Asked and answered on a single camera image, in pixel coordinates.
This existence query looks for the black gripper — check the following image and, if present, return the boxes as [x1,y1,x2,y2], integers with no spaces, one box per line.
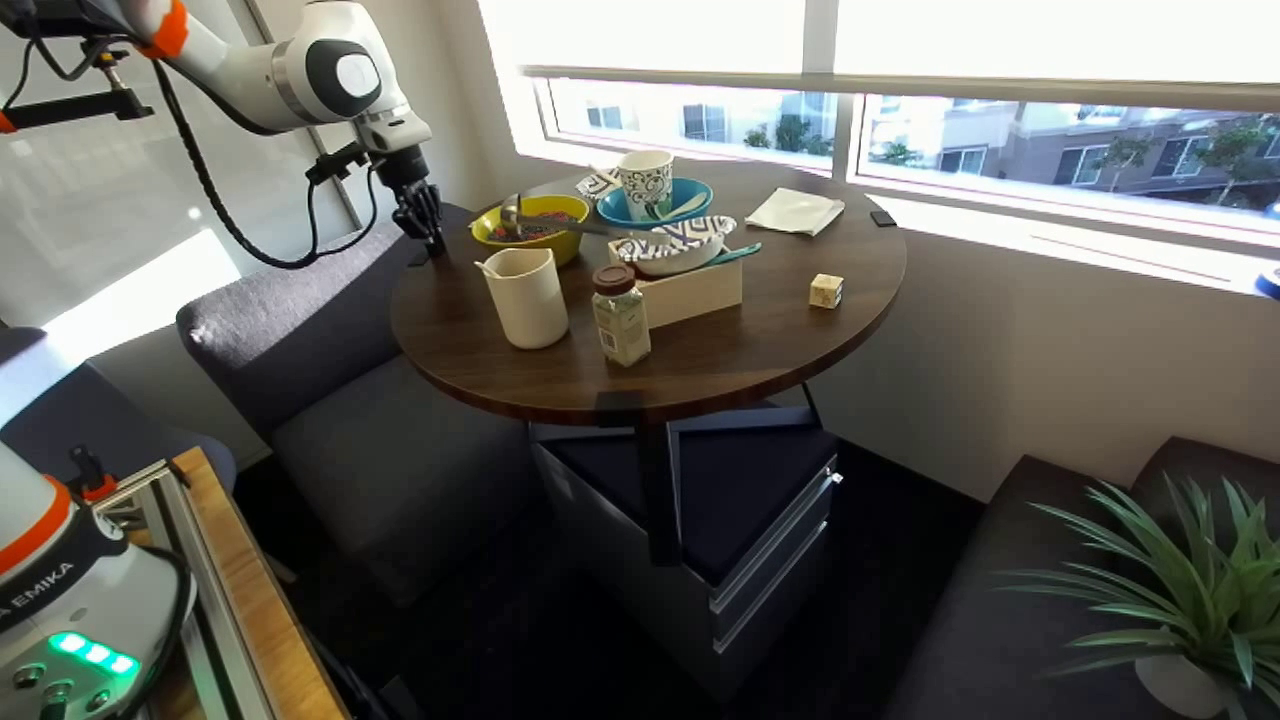
[365,141,451,263]

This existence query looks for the white robot base green lights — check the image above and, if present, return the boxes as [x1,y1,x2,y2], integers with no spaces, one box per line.
[0,438,187,720]

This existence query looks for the white cup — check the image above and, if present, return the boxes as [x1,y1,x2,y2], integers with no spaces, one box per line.
[474,243,578,356]

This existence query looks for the yellow bowl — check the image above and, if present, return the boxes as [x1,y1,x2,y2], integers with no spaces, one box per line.
[463,193,595,269]

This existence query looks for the small glass jar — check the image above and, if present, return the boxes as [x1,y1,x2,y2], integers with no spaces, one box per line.
[590,258,657,371]

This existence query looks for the white patterned mug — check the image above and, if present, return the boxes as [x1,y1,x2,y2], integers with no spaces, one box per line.
[614,147,679,222]

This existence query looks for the black white patterned plate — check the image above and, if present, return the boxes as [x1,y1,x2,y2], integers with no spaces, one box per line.
[606,212,742,280]

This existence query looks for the dark grey armchair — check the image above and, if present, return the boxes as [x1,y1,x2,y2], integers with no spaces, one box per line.
[172,200,551,612]

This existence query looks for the blue plate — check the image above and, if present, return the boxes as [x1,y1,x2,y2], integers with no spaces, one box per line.
[592,170,719,230]

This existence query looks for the light wooden box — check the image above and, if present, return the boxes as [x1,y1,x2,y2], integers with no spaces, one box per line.
[638,253,750,333]

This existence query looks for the teal utensil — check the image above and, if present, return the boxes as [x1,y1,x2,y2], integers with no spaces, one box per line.
[708,236,767,269]

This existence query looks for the round brown wooden table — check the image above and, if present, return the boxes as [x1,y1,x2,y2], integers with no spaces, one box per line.
[389,155,913,562]

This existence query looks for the white folded napkin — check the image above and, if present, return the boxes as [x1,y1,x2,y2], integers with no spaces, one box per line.
[742,185,854,243]

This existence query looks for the small white cube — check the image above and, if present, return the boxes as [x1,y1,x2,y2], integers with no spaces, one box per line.
[804,269,848,317]

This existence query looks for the light wooden desk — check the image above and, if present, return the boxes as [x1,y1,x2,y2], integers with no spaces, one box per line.
[97,443,354,720]

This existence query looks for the grey drawer cabinet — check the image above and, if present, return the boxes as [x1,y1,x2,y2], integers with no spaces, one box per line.
[529,401,848,705]

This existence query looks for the white window blind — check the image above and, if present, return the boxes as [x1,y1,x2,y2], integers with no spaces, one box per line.
[478,0,1280,116]

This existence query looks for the dark sofa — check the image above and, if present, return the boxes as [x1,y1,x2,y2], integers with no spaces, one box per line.
[879,432,1280,720]

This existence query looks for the green spiky plant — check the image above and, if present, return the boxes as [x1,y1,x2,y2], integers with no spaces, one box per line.
[1006,471,1280,713]

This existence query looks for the grey plant pot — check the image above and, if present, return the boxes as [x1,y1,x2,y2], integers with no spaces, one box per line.
[1133,648,1256,720]

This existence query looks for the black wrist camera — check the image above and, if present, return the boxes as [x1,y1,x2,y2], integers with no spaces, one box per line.
[305,141,372,187]

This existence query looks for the black camera stand bar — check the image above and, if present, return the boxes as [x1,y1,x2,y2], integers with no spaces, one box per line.
[0,34,151,135]

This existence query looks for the white window frame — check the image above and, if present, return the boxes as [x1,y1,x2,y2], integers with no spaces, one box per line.
[529,73,1280,258]

